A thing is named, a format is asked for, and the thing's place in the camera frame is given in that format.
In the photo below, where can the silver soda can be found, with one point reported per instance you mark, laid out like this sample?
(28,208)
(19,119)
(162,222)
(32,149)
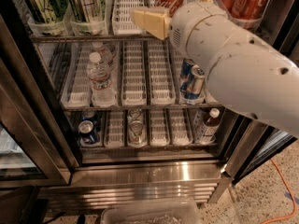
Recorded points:
(136,133)
(135,115)

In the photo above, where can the clear water bottle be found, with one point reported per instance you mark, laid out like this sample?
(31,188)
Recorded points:
(104,51)
(101,82)

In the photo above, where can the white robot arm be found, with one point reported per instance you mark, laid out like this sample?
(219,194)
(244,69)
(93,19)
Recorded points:
(242,72)

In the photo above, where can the blue red bull can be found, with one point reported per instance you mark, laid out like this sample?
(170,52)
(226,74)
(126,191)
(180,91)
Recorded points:
(195,84)
(185,70)

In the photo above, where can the white tray top shelf empty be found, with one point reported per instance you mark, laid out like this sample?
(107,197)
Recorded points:
(121,20)

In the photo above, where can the front blue pepsi can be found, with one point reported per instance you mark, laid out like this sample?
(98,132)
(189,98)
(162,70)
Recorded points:
(88,133)

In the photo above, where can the rear blue red bull can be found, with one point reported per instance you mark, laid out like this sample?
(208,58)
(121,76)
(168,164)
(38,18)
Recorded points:
(185,70)

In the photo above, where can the green tall can left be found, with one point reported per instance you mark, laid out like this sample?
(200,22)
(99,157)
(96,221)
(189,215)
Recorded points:
(48,12)

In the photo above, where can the white tray middle shelf centre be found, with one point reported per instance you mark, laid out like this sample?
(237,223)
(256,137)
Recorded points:
(133,89)

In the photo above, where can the blue pepsi can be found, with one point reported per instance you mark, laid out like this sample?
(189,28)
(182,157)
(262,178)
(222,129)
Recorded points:
(88,133)
(92,116)

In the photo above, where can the front silver soda can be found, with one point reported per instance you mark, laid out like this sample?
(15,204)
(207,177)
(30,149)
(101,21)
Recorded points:
(136,133)

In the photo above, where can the stainless steel fridge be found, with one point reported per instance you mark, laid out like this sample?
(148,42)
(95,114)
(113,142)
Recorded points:
(45,88)

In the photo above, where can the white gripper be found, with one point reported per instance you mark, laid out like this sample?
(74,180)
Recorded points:
(183,23)

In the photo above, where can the brown tea bottle white cap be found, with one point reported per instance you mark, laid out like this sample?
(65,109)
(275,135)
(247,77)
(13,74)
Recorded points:
(207,126)

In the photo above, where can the green tall can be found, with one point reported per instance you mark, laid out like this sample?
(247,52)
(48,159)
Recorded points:
(48,12)
(88,14)

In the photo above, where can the rear blue pepsi can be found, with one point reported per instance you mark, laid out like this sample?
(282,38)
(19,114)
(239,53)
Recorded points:
(92,116)

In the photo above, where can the clear plastic bin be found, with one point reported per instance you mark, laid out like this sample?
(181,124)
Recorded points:
(160,211)

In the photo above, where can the front blue red bull can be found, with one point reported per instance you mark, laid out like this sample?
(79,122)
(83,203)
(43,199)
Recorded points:
(195,84)

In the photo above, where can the open glass fridge door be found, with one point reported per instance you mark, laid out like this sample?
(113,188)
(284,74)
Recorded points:
(258,145)

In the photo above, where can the rear silver soda can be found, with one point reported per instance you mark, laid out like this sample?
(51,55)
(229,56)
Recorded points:
(135,115)

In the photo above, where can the rear clear water bottle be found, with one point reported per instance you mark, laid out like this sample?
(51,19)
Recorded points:
(104,51)

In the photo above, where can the front clear water bottle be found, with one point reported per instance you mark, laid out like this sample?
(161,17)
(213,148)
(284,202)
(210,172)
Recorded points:
(101,82)

